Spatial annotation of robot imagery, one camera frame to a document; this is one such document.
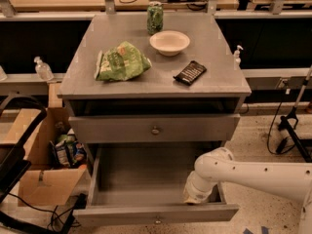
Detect black floor cable left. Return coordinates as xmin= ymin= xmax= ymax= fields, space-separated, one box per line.
xmin=6 ymin=192 xmax=83 ymax=233

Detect black chair frame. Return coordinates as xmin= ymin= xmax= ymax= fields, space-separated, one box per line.
xmin=0 ymin=93 xmax=86 ymax=234

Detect white pump bottle right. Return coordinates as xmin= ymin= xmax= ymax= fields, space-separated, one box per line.
xmin=233 ymin=45 xmax=244 ymax=66

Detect grey drawer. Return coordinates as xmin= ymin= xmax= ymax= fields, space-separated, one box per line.
xmin=69 ymin=114 xmax=240 ymax=143
xmin=74 ymin=144 xmax=239 ymax=226

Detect green chip bag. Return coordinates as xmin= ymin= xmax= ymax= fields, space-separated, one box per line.
xmin=94 ymin=41 xmax=152 ymax=81

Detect snack bags in box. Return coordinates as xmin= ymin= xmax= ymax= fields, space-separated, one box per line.
xmin=49 ymin=135 xmax=87 ymax=169

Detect black floor cable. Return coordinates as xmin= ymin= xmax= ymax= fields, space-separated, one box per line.
xmin=266 ymin=81 xmax=297 ymax=156
xmin=6 ymin=192 xmax=83 ymax=233

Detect white bowl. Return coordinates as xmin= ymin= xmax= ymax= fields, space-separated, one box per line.
xmin=149 ymin=30 xmax=190 ymax=57

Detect clear sanitizer bottle left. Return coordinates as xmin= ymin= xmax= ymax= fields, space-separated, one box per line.
xmin=34 ymin=57 xmax=54 ymax=81

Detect cardboard box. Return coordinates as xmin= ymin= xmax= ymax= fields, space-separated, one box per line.
xmin=2 ymin=83 xmax=89 ymax=208

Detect black stand with pole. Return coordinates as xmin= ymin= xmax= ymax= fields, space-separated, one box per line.
xmin=278 ymin=65 xmax=312 ymax=164

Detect grey top drawer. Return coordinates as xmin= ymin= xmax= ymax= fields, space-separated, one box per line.
xmin=69 ymin=114 xmax=240 ymax=143

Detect black floor cable right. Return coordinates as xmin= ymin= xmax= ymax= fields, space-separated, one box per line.
xmin=266 ymin=81 xmax=297 ymax=156

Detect grey drawer cabinet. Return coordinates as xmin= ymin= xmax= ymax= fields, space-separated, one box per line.
xmin=58 ymin=13 xmax=251 ymax=157

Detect black snack bar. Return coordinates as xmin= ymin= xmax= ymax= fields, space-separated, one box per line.
xmin=174 ymin=60 xmax=207 ymax=86

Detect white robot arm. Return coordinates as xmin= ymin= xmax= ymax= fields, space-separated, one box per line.
xmin=183 ymin=147 xmax=312 ymax=234

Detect green soda can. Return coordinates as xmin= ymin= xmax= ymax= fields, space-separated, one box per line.
xmin=147 ymin=1 xmax=163 ymax=35

